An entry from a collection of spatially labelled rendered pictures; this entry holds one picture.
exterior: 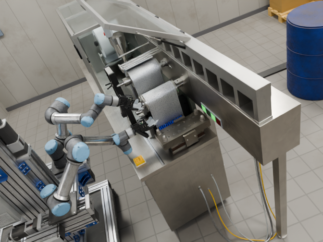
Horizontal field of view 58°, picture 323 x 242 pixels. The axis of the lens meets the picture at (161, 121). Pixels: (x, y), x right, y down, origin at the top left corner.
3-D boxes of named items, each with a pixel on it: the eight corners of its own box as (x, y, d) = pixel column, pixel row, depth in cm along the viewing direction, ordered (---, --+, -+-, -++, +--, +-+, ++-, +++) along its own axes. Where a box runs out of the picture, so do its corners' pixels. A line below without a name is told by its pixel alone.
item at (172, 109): (157, 128, 226) (150, 110, 214) (183, 114, 229) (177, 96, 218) (157, 128, 225) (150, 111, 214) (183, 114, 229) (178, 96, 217)
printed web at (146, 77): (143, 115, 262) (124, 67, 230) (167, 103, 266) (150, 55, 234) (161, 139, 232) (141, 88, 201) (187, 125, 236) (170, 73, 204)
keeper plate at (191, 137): (186, 145, 219) (182, 135, 212) (197, 139, 221) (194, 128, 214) (187, 147, 217) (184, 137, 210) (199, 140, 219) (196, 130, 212)
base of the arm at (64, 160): (55, 171, 253) (48, 163, 247) (55, 159, 265) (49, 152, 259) (71, 164, 253) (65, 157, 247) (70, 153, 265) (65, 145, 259)
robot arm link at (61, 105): (52, 145, 258) (45, 105, 216) (62, 133, 268) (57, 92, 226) (64, 151, 257) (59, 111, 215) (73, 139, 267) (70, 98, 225)
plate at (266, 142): (108, 24, 395) (99, 3, 376) (126, 16, 399) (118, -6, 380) (260, 168, 159) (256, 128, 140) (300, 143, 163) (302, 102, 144)
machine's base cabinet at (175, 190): (103, 107, 457) (78, 60, 403) (139, 89, 467) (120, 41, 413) (174, 237, 265) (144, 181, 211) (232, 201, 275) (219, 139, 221)
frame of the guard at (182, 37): (68, -2, 243) (69, -11, 239) (130, 10, 269) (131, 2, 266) (103, 38, 156) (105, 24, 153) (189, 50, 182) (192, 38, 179)
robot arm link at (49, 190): (59, 189, 221) (50, 179, 212) (67, 199, 212) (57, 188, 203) (45, 200, 216) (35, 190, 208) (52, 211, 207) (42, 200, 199)
